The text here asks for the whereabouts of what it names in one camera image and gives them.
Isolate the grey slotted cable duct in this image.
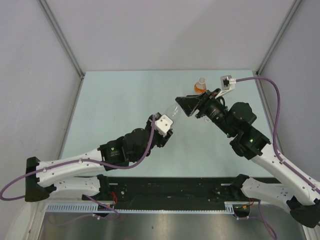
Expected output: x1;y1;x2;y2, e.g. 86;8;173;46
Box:
45;202;252;215

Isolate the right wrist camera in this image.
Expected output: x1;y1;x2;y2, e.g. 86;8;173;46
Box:
215;75;237;99

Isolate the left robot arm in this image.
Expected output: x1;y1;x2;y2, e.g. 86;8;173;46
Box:
24;113;174;202

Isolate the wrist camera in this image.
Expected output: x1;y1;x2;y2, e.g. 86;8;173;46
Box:
215;75;237;99
155;114;174;137

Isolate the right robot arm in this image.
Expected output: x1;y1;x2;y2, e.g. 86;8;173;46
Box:
175;90;320;228

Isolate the clear water bottle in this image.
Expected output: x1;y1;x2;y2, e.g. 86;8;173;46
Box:
168;104;183;121

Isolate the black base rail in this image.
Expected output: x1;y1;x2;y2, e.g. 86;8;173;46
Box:
81;174;257;210

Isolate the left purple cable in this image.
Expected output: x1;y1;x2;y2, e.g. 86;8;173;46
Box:
0;113;160;201

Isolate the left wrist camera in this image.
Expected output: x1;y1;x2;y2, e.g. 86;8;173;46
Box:
155;114;174;137

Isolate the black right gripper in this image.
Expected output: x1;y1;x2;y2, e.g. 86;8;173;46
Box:
175;88;235;137

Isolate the tall orange tea bottle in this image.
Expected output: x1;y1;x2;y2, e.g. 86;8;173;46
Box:
194;77;207;95

